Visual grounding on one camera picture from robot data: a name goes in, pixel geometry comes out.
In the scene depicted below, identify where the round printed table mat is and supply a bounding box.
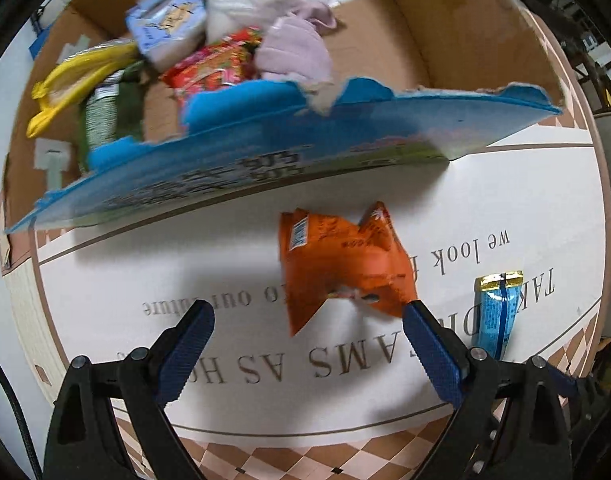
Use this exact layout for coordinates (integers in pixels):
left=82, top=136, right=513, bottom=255
left=3, top=16, right=611, bottom=479

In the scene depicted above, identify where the lilac sock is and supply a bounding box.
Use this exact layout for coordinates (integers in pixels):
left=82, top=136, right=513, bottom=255
left=254, top=0, right=337, bottom=82

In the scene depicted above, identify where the green striped towel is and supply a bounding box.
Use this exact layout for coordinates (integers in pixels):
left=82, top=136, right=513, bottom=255
left=77, top=61, right=146, bottom=172

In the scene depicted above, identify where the red patterned snack bag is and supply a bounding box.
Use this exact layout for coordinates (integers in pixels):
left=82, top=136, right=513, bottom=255
left=160, top=27, right=262, bottom=105

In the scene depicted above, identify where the orange snack bag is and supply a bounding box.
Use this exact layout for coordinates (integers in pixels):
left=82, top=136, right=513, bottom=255
left=278, top=202, right=418, bottom=335

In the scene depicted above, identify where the blue foil snack bar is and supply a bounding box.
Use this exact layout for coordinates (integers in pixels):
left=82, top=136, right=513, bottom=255
left=473, top=271, right=523, bottom=360

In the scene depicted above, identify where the blue wet wipes pack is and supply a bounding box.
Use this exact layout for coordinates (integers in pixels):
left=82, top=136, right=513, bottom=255
left=126, top=0, right=207, bottom=73

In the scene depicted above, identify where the blue green cardboard box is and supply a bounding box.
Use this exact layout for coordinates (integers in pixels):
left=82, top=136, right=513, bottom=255
left=2, top=0, right=565, bottom=233

